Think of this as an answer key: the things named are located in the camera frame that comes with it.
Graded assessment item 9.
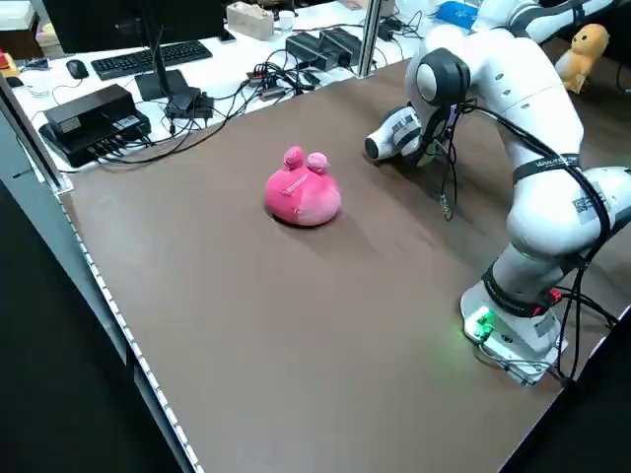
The black cable with silver connector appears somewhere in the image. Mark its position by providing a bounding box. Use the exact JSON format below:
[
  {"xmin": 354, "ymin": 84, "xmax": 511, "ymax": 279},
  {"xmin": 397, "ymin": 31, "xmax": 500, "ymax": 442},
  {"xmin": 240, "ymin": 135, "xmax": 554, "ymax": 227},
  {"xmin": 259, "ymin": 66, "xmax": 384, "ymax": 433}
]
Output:
[{"xmin": 433, "ymin": 98, "xmax": 462, "ymax": 223}]

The black keyboard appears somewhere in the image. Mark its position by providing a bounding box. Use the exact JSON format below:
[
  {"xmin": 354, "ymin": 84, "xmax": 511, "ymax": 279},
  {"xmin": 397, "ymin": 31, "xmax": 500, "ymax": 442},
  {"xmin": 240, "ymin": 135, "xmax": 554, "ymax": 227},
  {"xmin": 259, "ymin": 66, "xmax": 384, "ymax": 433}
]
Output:
[{"xmin": 91, "ymin": 39, "xmax": 214, "ymax": 82}]

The yellow plush toy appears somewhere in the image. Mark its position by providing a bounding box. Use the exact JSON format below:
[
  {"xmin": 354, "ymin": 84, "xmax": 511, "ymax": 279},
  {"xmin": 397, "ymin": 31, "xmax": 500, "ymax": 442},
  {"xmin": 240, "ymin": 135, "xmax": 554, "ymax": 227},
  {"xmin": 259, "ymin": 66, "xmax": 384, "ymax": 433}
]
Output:
[{"xmin": 555, "ymin": 23, "xmax": 611, "ymax": 96}]

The black monitor stand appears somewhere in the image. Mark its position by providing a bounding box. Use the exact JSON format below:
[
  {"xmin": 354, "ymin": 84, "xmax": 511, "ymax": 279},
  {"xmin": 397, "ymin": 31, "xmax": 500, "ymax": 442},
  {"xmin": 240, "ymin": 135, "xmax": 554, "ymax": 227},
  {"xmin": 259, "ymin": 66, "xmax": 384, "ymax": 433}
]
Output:
[{"xmin": 133, "ymin": 19, "xmax": 189, "ymax": 102}]

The black docking box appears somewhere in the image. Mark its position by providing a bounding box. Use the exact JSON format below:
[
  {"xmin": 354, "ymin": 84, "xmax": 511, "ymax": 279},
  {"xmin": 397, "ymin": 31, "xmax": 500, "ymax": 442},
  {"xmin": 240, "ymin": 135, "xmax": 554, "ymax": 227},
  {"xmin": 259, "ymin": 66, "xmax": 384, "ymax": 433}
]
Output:
[{"xmin": 37, "ymin": 83, "xmax": 152, "ymax": 169}]

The black computer monitor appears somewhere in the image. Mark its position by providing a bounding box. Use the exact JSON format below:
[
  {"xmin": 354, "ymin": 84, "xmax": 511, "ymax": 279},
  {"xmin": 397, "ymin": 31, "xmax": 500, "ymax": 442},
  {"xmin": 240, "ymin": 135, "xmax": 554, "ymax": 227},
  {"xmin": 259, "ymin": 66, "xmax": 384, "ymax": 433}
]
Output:
[{"xmin": 41, "ymin": 0, "xmax": 228, "ymax": 54}]

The black power adapter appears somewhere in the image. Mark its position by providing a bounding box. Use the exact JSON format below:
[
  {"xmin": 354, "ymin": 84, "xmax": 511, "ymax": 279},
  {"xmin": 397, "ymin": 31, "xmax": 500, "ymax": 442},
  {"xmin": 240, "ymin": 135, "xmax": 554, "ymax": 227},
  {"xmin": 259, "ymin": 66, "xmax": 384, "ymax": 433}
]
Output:
[{"xmin": 164, "ymin": 86, "xmax": 217, "ymax": 123}]

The pink plush toy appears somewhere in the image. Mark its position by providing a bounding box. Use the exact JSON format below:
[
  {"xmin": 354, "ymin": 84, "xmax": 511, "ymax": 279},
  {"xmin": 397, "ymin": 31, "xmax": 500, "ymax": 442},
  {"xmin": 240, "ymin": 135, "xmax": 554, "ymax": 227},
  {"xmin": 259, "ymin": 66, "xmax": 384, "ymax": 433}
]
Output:
[{"xmin": 264, "ymin": 145, "xmax": 343, "ymax": 229}]

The black power strip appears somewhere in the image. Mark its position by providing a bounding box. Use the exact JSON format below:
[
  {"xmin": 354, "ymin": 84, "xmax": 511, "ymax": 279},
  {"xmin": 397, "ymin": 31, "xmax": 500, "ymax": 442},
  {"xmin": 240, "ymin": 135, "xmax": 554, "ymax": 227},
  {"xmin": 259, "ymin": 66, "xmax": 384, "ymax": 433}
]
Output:
[{"xmin": 245, "ymin": 66, "xmax": 280, "ymax": 85}]

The clear side panel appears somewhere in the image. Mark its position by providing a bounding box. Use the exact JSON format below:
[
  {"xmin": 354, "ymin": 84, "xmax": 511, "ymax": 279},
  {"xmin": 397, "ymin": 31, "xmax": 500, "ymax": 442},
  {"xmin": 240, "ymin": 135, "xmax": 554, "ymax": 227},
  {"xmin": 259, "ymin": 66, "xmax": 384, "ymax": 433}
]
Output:
[{"xmin": 0, "ymin": 73, "xmax": 74, "ymax": 194}]

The black power supply box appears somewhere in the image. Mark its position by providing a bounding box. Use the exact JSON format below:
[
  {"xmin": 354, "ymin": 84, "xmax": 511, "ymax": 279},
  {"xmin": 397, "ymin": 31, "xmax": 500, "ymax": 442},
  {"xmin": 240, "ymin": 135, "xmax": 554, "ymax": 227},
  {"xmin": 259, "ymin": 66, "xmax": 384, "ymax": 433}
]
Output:
[
  {"xmin": 285, "ymin": 32, "xmax": 341, "ymax": 71},
  {"xmin": 317, "ymin": 27, "xmax": 365, "ymax": 63}
]

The aluminium frame post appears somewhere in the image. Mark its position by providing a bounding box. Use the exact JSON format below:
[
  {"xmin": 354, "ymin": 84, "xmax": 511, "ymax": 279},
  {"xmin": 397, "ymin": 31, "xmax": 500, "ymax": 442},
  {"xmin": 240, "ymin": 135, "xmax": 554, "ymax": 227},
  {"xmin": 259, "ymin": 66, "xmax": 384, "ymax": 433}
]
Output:
[{"xmin": 358, "ymin": 0, "xmax": 385, "ymax": 79}]

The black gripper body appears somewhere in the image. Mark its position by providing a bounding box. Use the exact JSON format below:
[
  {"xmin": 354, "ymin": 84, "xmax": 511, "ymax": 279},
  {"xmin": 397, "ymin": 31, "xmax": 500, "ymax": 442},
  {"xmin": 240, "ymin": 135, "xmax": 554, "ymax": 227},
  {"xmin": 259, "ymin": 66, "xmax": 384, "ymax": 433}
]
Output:
[{"xmin": 424, "ymin": 104, "xmax": 460, "ymax": 158}]

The beige tissue box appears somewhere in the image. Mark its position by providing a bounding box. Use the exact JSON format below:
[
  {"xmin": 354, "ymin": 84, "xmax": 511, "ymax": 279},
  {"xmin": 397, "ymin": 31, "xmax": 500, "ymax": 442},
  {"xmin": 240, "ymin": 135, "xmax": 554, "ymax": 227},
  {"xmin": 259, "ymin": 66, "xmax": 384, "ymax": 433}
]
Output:
[{"xmin": 226, "ymin": 1, "xmax": 275, "ymax": 41}]

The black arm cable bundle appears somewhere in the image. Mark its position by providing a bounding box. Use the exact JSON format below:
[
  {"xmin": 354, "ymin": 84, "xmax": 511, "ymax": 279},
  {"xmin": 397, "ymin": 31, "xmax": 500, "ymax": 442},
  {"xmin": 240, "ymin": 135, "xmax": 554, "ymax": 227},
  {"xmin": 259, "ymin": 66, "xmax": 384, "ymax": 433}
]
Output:
[{"xmin": 457, "ymin": 101, "xmax": 620, "ymax": 329}]

